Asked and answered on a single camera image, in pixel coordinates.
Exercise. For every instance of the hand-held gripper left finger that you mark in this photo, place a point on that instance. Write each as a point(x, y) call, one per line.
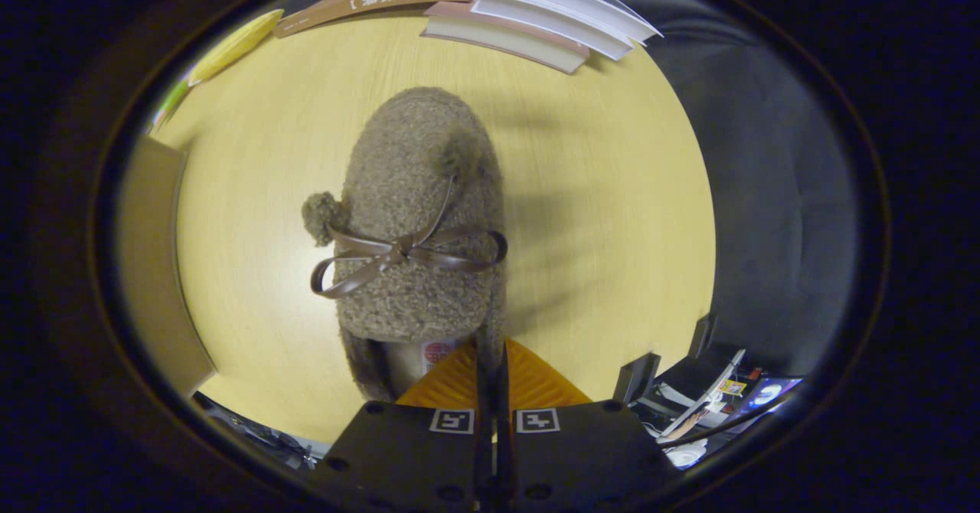
point(413, 452)

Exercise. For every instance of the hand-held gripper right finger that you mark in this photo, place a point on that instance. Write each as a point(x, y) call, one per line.
point(582, 452)

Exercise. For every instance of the brown fuzzy shoe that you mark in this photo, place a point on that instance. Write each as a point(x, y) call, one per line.
point(423, 191)

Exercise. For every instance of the beige fabric storage box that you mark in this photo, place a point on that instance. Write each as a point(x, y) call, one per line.
point(153, 268)

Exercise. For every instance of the black table clamp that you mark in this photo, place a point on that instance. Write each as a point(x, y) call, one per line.
point(702, 335)
point(634, 379)

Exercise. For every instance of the white flat monitor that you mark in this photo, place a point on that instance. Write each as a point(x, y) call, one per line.
point(704, 398)

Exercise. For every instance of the lit laptop screen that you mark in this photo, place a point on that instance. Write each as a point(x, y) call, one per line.
point(773, 392)

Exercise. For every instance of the pink cover book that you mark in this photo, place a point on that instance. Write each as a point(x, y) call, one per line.
point(505, 38)

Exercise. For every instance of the pink green plush toy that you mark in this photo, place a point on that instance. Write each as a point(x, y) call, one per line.
point(170, 103)

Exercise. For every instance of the plain white book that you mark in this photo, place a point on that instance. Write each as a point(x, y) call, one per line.
point(551, 27)

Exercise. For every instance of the yellow round plush cushion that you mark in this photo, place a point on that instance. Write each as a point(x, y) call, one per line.
point(233, 46)

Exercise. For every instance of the brown hardcover book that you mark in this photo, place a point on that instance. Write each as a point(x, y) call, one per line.
point(367, 0)

